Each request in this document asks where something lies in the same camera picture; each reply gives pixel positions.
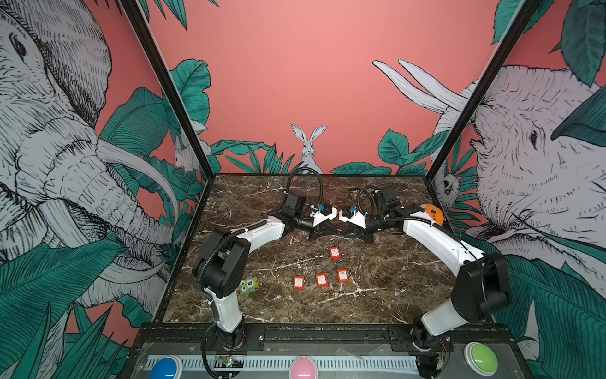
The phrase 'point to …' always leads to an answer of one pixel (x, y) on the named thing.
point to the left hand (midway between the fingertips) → (339, 229)
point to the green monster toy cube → (248, 285)
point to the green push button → (480, 359)
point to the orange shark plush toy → (435, 213)
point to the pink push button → (304, 367)
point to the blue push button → (167, 367)
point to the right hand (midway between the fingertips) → (343, 228)
